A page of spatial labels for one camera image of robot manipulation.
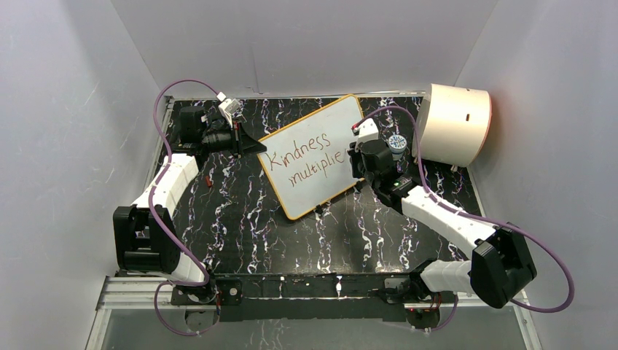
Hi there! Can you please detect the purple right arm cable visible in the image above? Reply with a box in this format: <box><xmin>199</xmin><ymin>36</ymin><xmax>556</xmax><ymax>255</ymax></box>
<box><xmin>352</xmin><ymin>105</ymin><xmax>576</xmax><ymax>333</ymax></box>

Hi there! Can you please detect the white cylindrical drum container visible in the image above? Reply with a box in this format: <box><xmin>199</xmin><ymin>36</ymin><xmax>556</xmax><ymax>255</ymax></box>
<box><xmin>412</xmin><ymin>83</ymin><xmax>492</xmax><ymax>168</ymax></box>

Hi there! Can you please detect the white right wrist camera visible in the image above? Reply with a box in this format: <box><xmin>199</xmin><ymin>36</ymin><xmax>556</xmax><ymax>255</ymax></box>
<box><xmin>352</xmin><ymin>118</ymin><xmax>379</xmax><ymax>145</ymax></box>

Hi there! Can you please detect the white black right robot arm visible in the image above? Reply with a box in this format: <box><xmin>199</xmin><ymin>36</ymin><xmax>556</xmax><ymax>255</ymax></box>
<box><xmin>348</xmin><ymin>140</ymin><xmax>537</xmax><ymax>308</ymax></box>

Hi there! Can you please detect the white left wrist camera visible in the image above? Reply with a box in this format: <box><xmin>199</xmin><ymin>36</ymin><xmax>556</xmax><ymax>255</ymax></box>
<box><xmin>216</xmin><ymin>92</ymin><xmax>241</xmax><ymax>128</ymax></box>

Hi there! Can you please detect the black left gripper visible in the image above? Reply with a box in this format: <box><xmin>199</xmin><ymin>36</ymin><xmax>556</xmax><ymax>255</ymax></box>
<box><xmin>203</xmin><ymin>120</ymin><xmax>267</xmax><ymax>161</ymax></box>

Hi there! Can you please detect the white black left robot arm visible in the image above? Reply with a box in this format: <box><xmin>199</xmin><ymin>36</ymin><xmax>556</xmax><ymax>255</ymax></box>
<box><xmin>112</xmin><ymin>106</ymin><xmax>267</xmax><ymax>303</ymax></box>

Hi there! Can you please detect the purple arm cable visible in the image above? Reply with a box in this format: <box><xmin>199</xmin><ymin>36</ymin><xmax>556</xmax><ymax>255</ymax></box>
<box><xmin>352</xmin><ymin>105</ymin><xmax>576</xmax><ymax>333</ymax></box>
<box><xmin>147</xmin><ymin>79</ymin><xmax>221</xmax><ymax>337</ymax></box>

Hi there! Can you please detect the yellow framed whiteboard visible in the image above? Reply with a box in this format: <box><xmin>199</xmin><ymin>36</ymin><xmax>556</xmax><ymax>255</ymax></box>
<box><xmin>258</xmin><ymin>95</ymin><xmax>364</xmax><ymax>220</ymax></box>

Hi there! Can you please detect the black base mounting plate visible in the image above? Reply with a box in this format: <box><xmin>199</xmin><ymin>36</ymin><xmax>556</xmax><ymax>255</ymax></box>
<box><xmin>171</xmin><ymin>273</ymin><xmax>443</xmax><ymax>323</ymax></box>

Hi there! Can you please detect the blue white patterned jar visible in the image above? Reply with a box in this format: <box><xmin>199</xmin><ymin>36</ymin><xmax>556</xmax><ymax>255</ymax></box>
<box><xmin>387</xmin><ymin>134</ymin><xmax>407</xmax><ymax>161</ymax></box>

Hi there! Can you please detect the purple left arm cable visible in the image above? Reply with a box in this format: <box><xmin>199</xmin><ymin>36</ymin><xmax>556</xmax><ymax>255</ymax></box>
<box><xmin>147</xmin><ymin>79</ymin><xmax>221</xmax><ymax>337</ymax></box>

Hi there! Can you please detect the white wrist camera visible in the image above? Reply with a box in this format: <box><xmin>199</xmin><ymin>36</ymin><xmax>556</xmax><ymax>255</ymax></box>
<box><xmin>352</xmin><ymin>118</ymin><xmax>379</xmax><ymax>145</ymax></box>
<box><xmin>216</xmin><ymin>92</ymin><xmax>241</xmax><ymax>128</ymax></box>

